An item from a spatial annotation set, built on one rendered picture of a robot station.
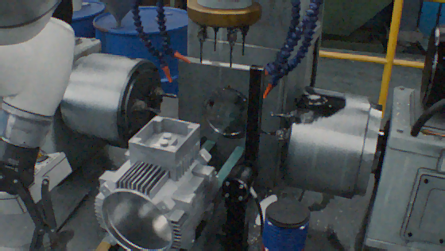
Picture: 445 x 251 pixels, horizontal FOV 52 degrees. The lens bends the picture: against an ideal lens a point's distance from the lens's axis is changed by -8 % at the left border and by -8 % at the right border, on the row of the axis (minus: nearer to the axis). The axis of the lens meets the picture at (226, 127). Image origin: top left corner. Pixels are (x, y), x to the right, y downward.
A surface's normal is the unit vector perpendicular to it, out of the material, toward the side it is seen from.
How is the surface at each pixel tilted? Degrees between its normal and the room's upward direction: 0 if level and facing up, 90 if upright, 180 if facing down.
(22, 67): 69
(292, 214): 0
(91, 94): 58
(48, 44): 64
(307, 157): 81
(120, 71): 25
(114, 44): 90
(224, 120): 90
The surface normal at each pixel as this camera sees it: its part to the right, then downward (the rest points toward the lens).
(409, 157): -0.33, 0.42
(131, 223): 0.62, -0.57
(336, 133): -0.23, -0.23
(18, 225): 0.04, -0.88
